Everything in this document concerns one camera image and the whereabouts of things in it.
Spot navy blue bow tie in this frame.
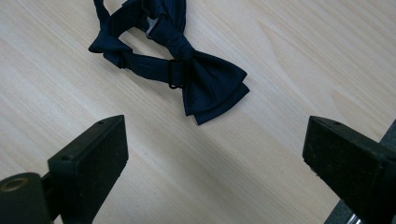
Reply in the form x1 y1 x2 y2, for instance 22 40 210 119
88 0 251 126

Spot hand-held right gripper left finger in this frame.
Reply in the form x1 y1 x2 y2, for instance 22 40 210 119
41 114 130 224

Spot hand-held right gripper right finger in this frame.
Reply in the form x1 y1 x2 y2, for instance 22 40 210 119
302 115 396 224

